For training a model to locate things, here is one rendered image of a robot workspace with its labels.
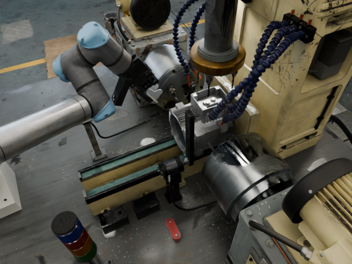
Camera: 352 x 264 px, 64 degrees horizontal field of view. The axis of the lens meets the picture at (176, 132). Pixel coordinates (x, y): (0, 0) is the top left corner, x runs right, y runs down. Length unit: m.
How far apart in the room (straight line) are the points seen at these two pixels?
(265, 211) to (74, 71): 0.63
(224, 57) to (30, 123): 0.56
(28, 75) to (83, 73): 2.75
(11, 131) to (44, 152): 0.76
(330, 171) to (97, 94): 0.61
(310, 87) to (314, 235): 0.56
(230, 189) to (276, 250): 0.21
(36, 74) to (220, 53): 2.86
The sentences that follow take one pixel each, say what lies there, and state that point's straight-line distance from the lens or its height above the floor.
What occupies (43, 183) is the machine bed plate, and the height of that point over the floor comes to 0.80.
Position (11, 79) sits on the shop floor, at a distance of 3.61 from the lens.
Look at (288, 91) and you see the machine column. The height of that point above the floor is 1.22.
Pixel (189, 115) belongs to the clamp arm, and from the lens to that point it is 0.84.
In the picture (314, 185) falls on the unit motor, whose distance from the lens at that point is 0.63.
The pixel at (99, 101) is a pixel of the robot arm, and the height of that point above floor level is 1.31.
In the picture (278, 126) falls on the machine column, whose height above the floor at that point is 1.06.
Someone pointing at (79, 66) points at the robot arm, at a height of 1.39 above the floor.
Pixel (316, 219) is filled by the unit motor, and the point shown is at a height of 1.29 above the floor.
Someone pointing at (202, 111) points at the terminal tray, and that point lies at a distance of 1.01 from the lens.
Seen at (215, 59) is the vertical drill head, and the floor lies 1.34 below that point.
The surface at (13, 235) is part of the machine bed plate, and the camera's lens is 1.30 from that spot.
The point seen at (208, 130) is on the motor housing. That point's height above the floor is 1.06.
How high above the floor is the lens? 1.84
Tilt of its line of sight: 48 degrees down
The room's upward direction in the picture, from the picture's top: 3 degrees counter-clockwise
